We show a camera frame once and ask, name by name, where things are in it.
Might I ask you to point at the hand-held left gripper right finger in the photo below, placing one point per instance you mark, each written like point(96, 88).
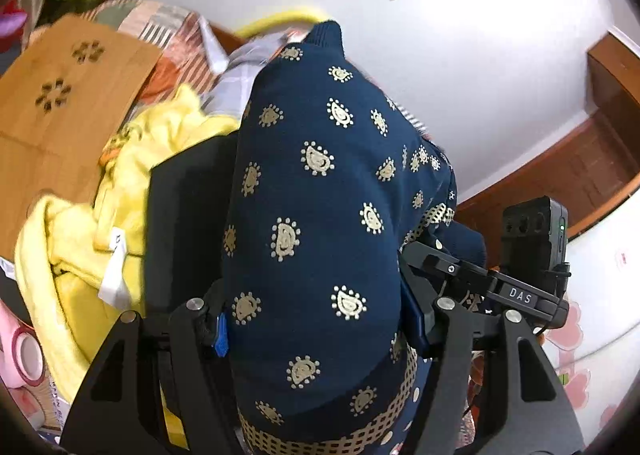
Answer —
point(415, 315)

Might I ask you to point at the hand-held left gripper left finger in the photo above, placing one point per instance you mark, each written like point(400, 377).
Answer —
point(220, 340)

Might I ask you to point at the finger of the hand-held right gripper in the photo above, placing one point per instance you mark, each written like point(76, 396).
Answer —
point(440, 262)

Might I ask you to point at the navy patterned hooded garment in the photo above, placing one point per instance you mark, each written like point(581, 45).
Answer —
point(310, 185)

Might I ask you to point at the brown wooden door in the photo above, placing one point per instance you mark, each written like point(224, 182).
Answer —
point(590, 170)

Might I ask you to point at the black garment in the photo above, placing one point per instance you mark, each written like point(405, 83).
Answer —
point(190, 215)

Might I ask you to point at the pink flower sticker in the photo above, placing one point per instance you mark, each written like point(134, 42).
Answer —
point(575, 375)

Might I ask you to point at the yellow garment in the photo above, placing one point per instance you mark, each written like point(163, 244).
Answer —
point(75, 245)

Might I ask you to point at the wooden overhead cabinet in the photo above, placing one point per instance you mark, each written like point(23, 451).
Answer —
point(615, 75)

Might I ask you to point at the pink round gadget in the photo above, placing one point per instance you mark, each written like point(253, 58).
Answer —
point(22, 350)

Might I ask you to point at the patchwork bedspread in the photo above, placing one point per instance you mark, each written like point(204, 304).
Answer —
point(235, 85)

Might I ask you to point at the bamboo lap table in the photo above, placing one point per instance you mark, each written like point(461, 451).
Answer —
point(75, 100)

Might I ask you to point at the yellow hoop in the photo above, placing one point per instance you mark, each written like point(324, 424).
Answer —
point(280, 17)

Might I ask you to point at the striped orange quilt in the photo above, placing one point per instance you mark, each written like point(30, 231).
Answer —
point(165, 20)

